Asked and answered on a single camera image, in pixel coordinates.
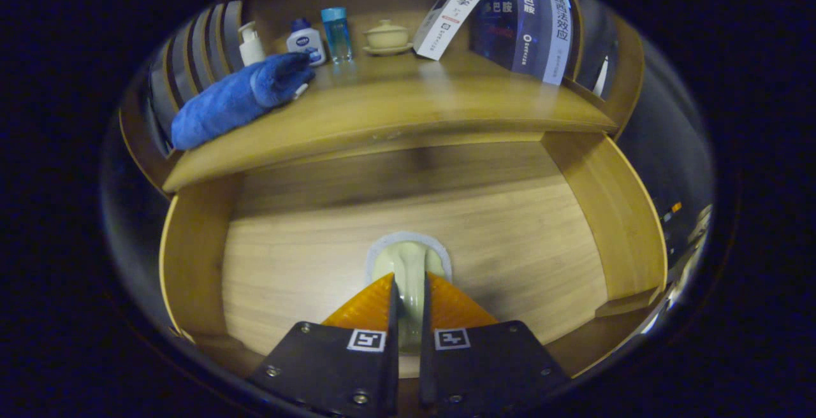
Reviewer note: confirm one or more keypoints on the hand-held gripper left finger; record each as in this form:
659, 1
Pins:
391, 373

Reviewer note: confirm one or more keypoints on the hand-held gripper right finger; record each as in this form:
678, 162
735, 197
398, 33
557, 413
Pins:
425, 373

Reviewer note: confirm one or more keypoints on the wooden drawer with black knob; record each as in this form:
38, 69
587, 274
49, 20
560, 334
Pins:
306, 259

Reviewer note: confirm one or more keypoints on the wooden countertop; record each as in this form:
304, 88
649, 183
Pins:
395, 99

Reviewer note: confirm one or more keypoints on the black equipment with orange parts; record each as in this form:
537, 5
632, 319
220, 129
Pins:
676, 233

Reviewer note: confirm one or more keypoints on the rolled blue towel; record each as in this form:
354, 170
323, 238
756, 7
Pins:
236, 99

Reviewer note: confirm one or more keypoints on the black backdrop cloth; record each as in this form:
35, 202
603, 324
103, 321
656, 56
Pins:
676, 150

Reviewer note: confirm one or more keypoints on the beige lidded teacup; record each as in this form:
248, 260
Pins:
387, 37

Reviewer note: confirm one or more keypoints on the white bottle with blue cap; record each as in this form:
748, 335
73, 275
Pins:
306, 45

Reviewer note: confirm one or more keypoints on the clear blue bottle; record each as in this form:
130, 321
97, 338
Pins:
338, 36

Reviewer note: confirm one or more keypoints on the white pump bottle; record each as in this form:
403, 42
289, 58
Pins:
252, 48

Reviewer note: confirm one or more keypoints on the dark blue book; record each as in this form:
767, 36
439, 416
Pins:
503, 23

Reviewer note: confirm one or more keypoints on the white book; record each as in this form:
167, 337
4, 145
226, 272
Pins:
456, 13

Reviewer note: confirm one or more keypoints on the pale grey-blue book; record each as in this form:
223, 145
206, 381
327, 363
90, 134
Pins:
556, 36

